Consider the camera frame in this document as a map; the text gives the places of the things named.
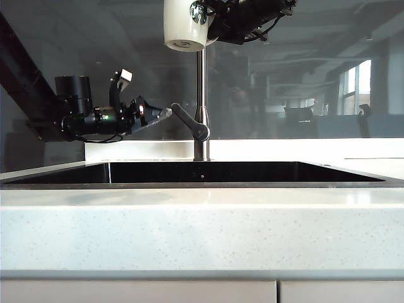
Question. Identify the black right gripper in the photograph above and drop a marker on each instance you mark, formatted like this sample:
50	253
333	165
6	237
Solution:
249	15

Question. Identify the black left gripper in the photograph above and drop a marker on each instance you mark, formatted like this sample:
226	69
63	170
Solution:
134	115

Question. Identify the white Starbucks ceramic mug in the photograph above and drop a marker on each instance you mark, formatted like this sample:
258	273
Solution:
184	25

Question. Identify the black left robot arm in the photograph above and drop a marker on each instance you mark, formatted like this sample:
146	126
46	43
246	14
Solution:
31	94

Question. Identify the tall stainless steel faucet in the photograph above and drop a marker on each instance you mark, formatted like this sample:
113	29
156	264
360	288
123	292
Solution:
202	82

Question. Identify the black undermount sink basin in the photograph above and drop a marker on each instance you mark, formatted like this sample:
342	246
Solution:
221	172

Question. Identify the wide white cabinet door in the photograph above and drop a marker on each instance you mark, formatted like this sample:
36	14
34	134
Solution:
139	292

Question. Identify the narrow white cabinet door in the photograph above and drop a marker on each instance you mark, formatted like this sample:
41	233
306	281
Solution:
342	292

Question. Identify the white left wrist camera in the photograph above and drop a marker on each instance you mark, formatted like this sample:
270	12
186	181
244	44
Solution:
126	75

